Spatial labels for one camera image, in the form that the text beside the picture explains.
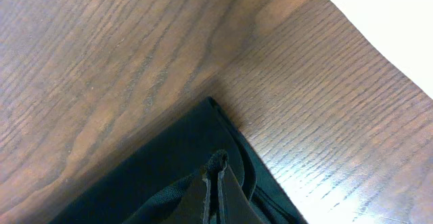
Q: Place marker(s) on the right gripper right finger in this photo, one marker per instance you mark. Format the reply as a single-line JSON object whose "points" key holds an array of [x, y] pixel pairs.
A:
{"points": [[233, 206]]}

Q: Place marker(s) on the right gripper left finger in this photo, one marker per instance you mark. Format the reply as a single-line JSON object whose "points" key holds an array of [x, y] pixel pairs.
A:
{"points": [[194, 207]]}

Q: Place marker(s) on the black t-shirt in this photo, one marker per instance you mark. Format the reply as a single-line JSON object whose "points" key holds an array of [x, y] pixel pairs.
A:
{"points": [[149, 184]]}

